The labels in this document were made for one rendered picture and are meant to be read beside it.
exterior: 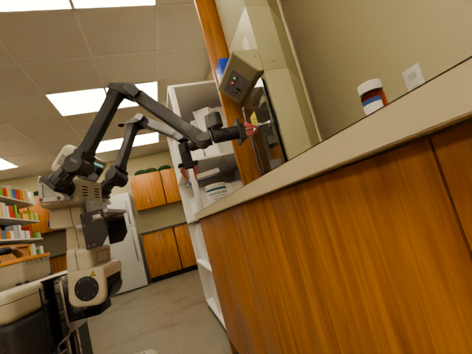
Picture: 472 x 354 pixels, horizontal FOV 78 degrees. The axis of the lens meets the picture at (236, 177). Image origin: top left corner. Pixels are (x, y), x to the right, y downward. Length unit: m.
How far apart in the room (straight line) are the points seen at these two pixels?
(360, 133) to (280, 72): 0.96
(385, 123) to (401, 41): 0.99
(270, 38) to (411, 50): 0.54
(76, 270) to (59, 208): 0.29
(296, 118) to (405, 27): 0.49
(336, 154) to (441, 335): 0.24
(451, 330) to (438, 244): 0.10
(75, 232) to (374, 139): 1.38
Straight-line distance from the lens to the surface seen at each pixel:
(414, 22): 1.29
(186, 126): 1.24
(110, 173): 1.75
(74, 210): 1.54
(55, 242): 6.89
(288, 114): 1.24
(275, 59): 1.33
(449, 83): 0.30
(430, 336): 0.46
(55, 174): 1.39
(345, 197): 0.47
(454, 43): 1.20
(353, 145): 0.38
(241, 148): 1.52
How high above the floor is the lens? 0.87
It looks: 7 degrees up
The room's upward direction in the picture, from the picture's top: 15 degrees counter-clockwise
